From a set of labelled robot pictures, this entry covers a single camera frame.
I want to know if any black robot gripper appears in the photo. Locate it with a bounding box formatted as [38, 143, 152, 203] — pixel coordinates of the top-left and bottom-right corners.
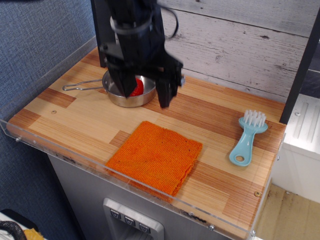
[100, 17, 184, 108]

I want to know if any orange towel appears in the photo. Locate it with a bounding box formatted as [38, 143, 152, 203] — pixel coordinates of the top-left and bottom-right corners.
[106, 121, 203, 203]

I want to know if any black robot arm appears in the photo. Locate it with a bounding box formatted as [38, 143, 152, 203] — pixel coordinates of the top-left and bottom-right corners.
[101, 0, 184, 108]

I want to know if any red toy strawberry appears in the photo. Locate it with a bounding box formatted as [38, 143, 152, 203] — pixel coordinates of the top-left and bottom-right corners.
[129, 77, 144, 97]

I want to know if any small steel pot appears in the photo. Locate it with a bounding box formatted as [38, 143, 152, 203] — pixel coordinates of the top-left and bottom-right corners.
[62, 71, 157, 108]

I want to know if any light blue scrub brush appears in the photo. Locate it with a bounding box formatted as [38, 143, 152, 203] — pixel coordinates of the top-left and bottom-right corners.
[229, 109, 268, 167]

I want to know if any grey toy fridge cabinet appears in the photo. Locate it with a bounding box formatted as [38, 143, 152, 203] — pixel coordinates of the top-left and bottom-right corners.
[49, 155, 227, 240]

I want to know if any silver dispenser button panel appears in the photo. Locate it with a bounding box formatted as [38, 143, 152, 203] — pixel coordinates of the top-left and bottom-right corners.
[103, 197, 165, 240]

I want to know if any clear acrylic table guard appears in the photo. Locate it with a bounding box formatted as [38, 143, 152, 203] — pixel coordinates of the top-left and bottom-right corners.
[0, 36, 285, 240]

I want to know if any white toy sink unit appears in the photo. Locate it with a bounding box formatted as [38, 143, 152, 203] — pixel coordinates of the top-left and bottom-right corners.
[271, 94, 320, 203]

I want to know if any black and yellow bag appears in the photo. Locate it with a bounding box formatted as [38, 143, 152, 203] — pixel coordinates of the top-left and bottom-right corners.
[0, 209, 46, 240]

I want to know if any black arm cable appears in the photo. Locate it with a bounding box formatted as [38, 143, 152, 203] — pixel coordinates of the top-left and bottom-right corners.
[159, 6, 179, 40]

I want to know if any dark left upright post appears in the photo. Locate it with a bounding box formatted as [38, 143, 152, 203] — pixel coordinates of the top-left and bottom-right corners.
[90, 0, 116, 68]

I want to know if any dark upright post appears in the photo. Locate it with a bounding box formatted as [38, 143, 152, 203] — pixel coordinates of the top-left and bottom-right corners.
[279, 10, 320, 124]
[90, 0, 116, 68]

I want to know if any dark right upright post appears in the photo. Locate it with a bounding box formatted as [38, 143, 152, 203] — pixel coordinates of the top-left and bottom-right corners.
[279, 10, 320, 124]

